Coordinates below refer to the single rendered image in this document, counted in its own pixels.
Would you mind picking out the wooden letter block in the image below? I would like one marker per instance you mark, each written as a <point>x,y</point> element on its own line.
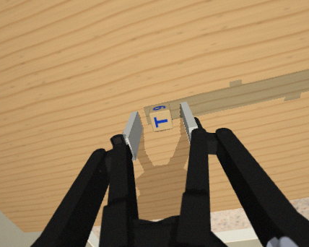
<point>160,117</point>

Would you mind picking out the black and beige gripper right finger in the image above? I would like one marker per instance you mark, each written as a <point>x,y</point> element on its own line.
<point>274,220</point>

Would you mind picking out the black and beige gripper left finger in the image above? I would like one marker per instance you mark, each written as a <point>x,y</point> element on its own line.
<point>72,222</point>

